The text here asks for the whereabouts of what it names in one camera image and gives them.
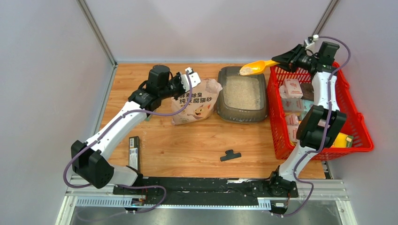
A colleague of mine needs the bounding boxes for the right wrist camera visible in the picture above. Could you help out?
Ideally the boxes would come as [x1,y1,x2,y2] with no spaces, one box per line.
[304,34,319,51]

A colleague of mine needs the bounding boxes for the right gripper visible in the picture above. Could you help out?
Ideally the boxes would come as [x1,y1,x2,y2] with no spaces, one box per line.
[271,44,318,73]

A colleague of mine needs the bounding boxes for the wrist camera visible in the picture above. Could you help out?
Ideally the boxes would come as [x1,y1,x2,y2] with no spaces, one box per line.
[182,67,201,91]
[304,34,319,51]

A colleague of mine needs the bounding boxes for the pink cat litter bag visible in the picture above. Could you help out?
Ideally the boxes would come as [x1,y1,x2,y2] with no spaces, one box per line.
[171,79,222,125]

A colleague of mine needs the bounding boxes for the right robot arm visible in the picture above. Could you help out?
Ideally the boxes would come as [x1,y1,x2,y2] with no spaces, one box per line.
[268,41,347,196]

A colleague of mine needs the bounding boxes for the teal pink box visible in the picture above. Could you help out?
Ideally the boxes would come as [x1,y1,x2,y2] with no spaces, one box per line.
[281,98,314,113]

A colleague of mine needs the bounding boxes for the red plastic basket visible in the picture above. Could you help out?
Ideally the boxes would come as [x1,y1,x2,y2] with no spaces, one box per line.
[267,66,374,161]

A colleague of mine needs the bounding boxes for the yellow sponge pack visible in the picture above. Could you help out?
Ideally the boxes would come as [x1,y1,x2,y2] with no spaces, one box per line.
[331,133,353,148]

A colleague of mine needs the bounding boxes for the grey litter box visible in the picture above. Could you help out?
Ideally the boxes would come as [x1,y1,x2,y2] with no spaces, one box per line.
[216,66,268,123]

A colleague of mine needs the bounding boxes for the yellow plastic scoop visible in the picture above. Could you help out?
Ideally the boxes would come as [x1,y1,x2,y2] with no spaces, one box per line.
[239,60,279,76]

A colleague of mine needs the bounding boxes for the black flat box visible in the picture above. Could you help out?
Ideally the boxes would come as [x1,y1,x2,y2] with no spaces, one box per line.
[129,136,140,171]

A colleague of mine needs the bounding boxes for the pink white carton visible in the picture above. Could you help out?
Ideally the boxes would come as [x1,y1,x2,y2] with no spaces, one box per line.
[279,79,303,99]

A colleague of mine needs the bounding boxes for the brown round container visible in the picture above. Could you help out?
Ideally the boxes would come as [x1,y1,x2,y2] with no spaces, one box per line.
[300,82,314,101]

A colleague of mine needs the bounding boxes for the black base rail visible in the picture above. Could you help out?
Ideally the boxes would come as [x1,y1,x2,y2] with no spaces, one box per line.
[113,177,298,213]

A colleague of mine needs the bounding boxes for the black bag clip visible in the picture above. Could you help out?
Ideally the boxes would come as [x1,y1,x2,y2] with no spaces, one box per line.
[220,150,242,162]

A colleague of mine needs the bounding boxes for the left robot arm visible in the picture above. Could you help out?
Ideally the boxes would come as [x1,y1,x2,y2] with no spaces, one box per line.
[64,65,201,195]

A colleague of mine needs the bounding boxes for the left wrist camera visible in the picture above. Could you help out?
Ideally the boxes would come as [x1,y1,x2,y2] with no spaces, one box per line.
[182,67,201,91]

